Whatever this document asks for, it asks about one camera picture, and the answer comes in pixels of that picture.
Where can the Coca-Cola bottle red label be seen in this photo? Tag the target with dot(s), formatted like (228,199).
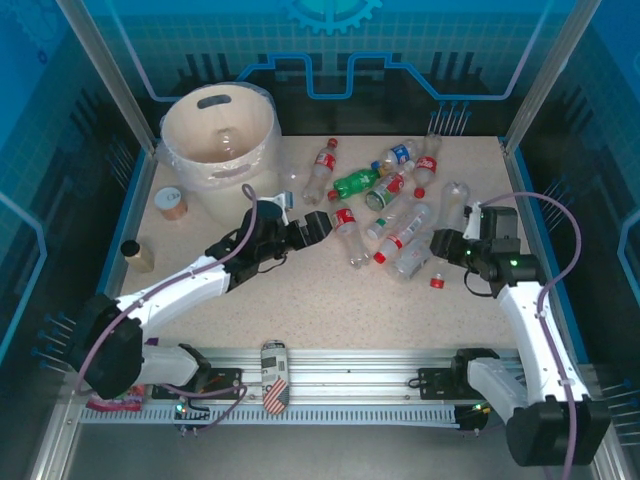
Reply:
(345,220)
(426,162)
(322,162)

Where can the crushed clear plastic bottle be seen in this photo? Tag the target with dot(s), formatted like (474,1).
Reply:
(412,260)

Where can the red bottle cap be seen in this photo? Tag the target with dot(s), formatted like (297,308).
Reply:
(438,281)

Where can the large clear plastic bottle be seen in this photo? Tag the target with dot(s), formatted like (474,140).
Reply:
(454,200)

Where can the red-capped bottle white label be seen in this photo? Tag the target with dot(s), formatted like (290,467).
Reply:
(395,242)

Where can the clear bottle green cap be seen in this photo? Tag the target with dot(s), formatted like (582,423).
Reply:
(376,229)

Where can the green Sprite bottle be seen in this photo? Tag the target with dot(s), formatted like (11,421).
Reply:
(355,181)

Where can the Pepsi bottle blue label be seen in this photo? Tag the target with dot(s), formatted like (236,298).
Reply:
(400,152)

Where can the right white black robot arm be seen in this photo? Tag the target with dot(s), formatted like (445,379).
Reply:
(525,325)

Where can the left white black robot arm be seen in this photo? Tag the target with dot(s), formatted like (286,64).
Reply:
(170,290)

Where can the beige plastic bin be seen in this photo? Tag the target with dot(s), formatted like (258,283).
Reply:
(235,190)

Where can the clear plastic bin liner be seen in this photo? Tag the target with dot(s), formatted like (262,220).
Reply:
(165,152)

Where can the copper can white lid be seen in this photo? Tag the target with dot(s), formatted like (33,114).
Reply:
(171,200)

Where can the brown bottle black cap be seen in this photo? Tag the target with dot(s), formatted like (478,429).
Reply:
(139,256)

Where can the flag pattern can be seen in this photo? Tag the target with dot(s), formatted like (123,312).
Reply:
(274,375)

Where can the berry candy bag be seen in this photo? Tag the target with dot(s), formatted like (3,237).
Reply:
(112,402)

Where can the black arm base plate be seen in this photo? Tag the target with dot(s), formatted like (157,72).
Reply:
(225,375)
(435,382)

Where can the aluminium mounting rail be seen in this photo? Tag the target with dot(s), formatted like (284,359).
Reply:
(350,365)

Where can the aluminium frame post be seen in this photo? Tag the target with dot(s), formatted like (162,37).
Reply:
(550,75)
(105,75)

